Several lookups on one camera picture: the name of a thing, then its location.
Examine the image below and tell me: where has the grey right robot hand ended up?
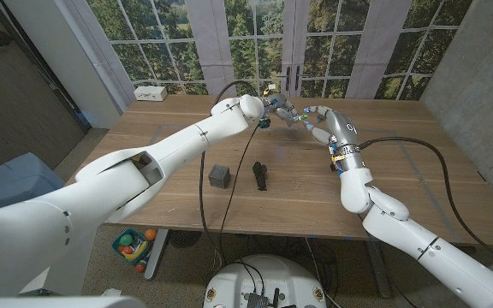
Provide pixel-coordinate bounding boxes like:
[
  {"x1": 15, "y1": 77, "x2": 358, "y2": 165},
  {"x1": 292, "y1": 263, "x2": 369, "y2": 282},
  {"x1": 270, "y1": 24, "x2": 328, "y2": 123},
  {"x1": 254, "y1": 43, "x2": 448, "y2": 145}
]
[{"x1": 301, "y1": 104, "x2": 361, "y2": 151}]

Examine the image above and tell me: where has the thin black left wrist cable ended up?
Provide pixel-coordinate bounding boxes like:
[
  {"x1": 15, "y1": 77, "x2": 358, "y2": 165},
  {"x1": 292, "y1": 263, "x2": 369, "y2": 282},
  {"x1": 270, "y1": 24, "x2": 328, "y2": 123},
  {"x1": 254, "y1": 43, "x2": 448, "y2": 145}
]
[{"x1": 218, "y1": 125, "x2": 259, "y2": 234}]

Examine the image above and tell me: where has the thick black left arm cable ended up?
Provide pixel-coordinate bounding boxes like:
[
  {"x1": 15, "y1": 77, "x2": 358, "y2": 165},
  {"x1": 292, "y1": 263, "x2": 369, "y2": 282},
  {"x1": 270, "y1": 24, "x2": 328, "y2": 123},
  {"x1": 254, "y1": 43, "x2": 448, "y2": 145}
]
[{"x1": 198, "y1": 80, "x2": 259, "y2": 266}]

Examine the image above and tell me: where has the white robot torso edge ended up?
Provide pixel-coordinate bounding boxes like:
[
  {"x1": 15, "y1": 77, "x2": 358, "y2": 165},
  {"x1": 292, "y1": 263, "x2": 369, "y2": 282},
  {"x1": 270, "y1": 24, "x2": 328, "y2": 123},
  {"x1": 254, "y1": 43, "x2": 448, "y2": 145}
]
[{"x1": 0, "y1": 296, "x2": 147, "y2": 308}]

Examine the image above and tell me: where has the blue grey bin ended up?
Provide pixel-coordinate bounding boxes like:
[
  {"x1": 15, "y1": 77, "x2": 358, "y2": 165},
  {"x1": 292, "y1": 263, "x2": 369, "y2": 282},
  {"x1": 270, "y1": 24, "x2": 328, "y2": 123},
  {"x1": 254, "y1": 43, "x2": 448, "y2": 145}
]
[{"x1": 0, "y1": 152, "x2": 66, "y2": 215}]

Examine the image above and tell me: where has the teal basket of toys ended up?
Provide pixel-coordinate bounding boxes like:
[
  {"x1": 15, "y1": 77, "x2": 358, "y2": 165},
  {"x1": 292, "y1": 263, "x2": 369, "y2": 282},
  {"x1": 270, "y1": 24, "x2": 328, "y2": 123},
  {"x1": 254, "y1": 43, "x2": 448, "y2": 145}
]
[{"x1": 111, "y1": 228, "x2": 158, "y2": 274}]

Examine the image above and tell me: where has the printed window forest backdrop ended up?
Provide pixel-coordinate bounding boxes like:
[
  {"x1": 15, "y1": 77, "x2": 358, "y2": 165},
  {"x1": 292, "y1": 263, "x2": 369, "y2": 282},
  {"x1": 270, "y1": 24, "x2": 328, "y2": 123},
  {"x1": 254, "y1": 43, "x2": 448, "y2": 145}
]
[{"x1": 64, "y1": 0, "x2": 474, "y2": 102}]

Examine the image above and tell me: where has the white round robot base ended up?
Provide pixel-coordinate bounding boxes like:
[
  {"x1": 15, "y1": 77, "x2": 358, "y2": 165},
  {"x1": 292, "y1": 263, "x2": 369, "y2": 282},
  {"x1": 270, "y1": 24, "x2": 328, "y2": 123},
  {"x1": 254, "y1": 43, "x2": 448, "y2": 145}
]
[{"x1": 202, "y1": 254, "x2": 328, "y2": 308}]

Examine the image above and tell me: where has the grey table leg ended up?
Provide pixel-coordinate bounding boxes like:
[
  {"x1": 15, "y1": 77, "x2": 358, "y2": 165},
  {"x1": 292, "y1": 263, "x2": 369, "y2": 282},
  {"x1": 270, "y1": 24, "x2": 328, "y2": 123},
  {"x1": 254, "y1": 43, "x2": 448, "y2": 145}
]
[
  {"x1": 364, "y1": 240, "x2": 392, "y2": 299},
  {"x1": 143, "y1": 228, "x2": 170, "y2": 281}
]

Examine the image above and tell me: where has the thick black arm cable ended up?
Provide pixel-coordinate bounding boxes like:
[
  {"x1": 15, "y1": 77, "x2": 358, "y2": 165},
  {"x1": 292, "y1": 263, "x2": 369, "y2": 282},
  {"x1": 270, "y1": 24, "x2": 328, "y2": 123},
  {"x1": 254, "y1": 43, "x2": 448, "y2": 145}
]
[
  {"x1": 198, "y1": 80, "x2": 259, "y2": 266},
  {"x1": 359, "y1": 135, "x2": 493, "y2": 269}
]

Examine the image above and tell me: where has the dark grey cube block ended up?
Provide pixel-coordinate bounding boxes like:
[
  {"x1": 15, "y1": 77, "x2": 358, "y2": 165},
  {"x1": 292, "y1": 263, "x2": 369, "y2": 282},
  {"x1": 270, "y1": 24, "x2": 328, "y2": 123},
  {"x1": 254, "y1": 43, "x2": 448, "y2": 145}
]
[{"x1": 208, "y1": 163, "x2": 232, "y2": 190}]

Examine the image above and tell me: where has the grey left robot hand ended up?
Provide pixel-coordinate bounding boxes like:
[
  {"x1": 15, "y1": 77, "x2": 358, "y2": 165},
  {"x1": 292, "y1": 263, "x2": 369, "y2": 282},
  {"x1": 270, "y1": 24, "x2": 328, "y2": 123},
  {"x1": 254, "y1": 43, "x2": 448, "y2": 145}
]
[{"x1": 265, "y1": 92, "x2": 310, "y2": 128}]

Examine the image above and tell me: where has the white box device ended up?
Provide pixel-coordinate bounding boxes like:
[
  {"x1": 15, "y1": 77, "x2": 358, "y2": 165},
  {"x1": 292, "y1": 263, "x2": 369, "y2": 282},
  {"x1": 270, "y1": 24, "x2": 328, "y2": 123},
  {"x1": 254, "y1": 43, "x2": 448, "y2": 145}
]
[{"x1": 134, "y1": 85, "x2": 169, "y2": 103}]

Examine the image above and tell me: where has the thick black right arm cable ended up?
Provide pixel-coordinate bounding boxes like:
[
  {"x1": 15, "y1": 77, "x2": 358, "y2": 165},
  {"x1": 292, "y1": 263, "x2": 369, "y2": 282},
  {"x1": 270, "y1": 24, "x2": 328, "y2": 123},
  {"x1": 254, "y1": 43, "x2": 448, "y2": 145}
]
[{"x1": 359, "y1": 135, "x2": 493, "y2": 269}]

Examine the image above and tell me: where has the round black floor fan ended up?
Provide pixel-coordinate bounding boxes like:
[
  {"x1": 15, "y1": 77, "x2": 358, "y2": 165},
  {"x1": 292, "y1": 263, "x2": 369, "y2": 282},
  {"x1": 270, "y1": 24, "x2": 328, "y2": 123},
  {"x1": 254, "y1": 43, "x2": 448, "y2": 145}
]
[{"x1": 168, "y1": 229, "x2": 203, "y2": 250}]

